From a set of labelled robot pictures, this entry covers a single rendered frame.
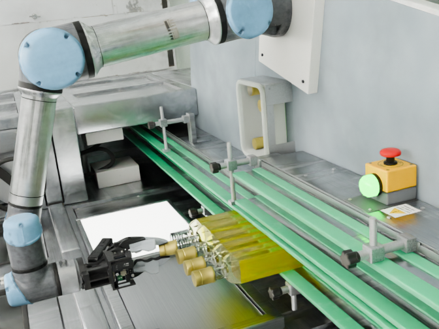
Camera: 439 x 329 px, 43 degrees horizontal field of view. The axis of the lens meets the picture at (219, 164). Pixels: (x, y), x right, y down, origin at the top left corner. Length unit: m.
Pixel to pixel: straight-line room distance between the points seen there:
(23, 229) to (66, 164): 1.01
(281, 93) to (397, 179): 0.51
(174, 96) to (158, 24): 1.08
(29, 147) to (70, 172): 0.92
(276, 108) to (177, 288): 0.54
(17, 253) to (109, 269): 0.19
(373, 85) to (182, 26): 0.41
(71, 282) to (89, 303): 0.19
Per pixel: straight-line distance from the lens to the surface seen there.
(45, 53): 1.12
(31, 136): 1.30
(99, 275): 1.27
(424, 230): 1.01
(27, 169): 1.31
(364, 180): 1.10
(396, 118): 1.16
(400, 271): 0.91
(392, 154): 1.11
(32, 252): 1.24
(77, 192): 2.23
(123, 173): 2.37
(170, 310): 1.36
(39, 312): 1.56
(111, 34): 1.16
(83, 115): 2.17
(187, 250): 1.30
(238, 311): 1.32
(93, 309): 1.42
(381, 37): 1.17
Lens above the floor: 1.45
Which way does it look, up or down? 19 degrees down
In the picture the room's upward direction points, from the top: 101 degrees counter-clockwise
